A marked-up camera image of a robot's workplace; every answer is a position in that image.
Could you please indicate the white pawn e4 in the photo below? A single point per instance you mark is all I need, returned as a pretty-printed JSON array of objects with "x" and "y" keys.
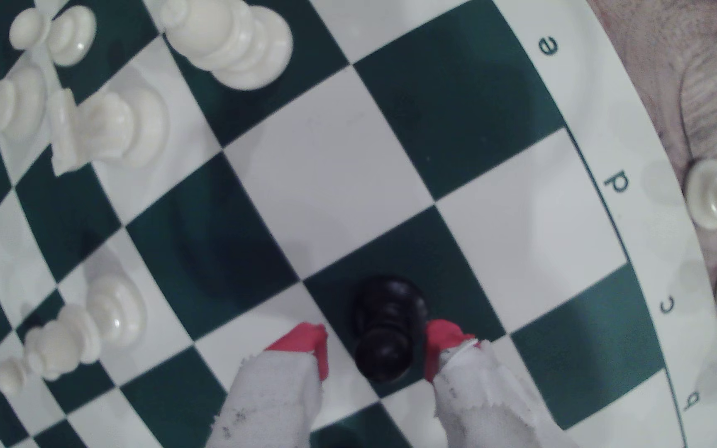
[{"x": 112, "y": 311}]

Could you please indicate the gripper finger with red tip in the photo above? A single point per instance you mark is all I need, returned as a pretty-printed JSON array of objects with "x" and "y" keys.
[
  {"x": 271, "y": 398},
  {"x": 477, "y": 398}
]

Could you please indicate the white chess bishop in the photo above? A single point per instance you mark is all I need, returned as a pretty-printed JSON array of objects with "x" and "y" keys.
[{"x": 234, "y": 43}]

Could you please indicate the black chess pawn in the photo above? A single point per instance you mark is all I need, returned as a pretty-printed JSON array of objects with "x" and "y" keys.
[{"x": 388, "y": 323}]

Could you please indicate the green white chess mat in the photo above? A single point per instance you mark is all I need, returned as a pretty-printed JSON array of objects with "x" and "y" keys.
[{"x": 327, "y": 174}]

